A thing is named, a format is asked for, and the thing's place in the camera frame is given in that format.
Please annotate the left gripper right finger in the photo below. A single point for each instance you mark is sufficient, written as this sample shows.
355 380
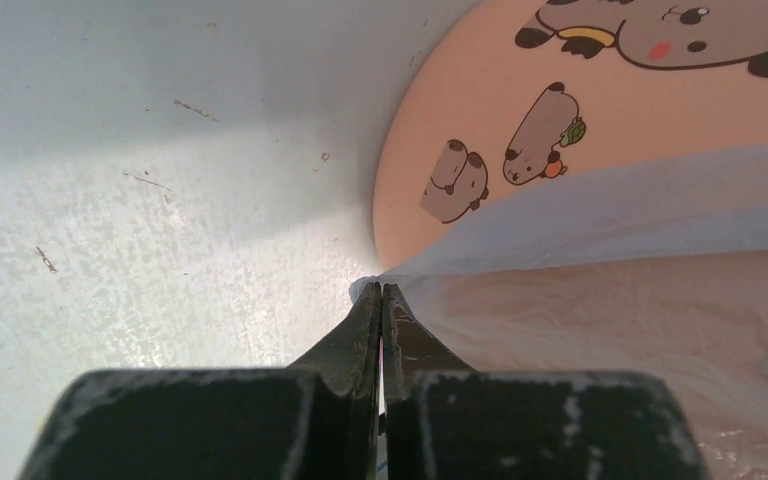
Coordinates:
446 420

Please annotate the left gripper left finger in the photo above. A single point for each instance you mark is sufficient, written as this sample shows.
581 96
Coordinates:
316 418

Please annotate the blue plastic trash bag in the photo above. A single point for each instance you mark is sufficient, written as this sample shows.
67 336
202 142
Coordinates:
659 267

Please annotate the orange trash bin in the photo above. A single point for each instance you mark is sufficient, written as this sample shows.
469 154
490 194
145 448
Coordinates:
522 94

